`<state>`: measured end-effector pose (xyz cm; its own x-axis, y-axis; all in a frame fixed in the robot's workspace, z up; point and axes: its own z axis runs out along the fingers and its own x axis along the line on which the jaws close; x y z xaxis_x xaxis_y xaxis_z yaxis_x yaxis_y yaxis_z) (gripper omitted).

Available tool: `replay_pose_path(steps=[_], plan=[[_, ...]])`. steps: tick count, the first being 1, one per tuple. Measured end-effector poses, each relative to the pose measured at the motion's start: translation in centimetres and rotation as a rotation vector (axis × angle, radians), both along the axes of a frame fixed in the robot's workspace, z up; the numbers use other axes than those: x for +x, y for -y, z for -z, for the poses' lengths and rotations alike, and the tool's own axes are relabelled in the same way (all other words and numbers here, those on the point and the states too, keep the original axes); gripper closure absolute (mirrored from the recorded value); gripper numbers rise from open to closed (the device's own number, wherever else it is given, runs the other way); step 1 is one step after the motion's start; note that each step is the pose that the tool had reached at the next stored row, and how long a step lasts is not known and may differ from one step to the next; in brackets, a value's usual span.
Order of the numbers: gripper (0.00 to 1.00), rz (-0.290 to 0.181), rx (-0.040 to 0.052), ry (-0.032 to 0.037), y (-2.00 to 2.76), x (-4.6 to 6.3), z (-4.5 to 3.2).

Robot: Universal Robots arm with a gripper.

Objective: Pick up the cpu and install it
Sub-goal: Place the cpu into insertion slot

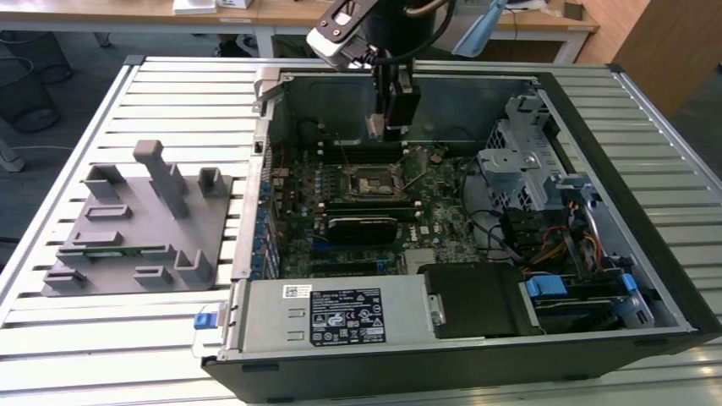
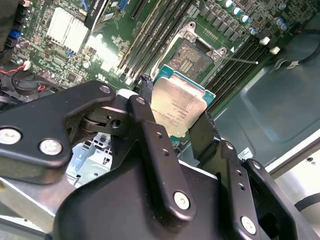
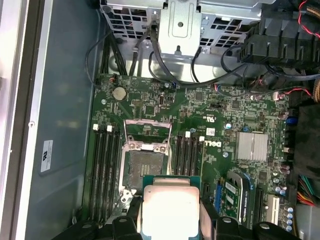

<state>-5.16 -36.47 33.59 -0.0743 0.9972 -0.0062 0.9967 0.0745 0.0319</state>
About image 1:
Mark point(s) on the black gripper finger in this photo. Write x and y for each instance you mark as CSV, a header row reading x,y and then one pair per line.
x,y
377,89
403,105

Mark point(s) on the green motherboard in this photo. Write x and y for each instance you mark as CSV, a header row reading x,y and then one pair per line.
x,y
446,220

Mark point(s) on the blue plastic latch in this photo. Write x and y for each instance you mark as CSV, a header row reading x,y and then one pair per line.
x,y
629,292

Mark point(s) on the silver power supply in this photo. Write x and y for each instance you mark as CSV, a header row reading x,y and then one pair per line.
x,y
264,313

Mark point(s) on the black expansion slot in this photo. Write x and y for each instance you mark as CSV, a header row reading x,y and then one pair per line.
x,y
345,268

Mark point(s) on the black RAM slot row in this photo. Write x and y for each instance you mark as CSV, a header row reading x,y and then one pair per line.
x,y
366,210
361,152

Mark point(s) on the round coin battery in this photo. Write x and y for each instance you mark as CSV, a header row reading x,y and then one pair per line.
x,y
435,157

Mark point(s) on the white desk foot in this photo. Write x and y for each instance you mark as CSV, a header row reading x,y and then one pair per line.
x,y
11,160

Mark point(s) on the small black graphics card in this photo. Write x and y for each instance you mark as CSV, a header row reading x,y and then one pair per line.
x,y
361,230

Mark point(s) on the CPU socket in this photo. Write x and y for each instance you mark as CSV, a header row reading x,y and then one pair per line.
x,y
373,184

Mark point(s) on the green RAM stick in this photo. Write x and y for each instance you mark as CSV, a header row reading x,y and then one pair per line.
x,y
132,252

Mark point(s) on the silver drive cage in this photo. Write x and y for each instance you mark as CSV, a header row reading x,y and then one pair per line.
x,y
507,169

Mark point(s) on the wooden desk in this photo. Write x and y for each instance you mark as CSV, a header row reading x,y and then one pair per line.
x,y
112,17

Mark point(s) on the white box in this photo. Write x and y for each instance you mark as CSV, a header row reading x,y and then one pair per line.
x,y
234,3
194,6

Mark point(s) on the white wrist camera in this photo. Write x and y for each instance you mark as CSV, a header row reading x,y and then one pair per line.
x,y
338,46

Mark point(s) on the black PC case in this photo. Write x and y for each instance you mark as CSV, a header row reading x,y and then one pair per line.
x,y
395,380

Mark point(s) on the blue case side latch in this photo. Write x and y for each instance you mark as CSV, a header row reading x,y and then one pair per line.
x,y
204,321

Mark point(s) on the black bin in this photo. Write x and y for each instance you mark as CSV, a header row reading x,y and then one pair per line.
x,y
28,93

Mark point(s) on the wooden cabinet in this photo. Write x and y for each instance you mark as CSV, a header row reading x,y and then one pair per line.
x,y
665,51

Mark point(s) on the silver CPU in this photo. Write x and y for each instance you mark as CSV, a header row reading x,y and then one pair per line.
x,y
375,127

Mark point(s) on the small silver heat sink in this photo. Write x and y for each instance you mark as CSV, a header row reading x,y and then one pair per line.
x,y
421,259

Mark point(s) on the grey parts rack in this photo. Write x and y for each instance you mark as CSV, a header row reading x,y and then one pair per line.
x,y
147,237

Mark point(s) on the blue disk carrier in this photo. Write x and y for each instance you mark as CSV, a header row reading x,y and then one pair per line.
x,y
545,289

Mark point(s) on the small brown box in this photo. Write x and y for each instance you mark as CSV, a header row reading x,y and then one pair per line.
x,y
573,10

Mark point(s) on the black plastic shroud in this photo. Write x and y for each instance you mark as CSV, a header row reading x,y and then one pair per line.
x,y
479,296

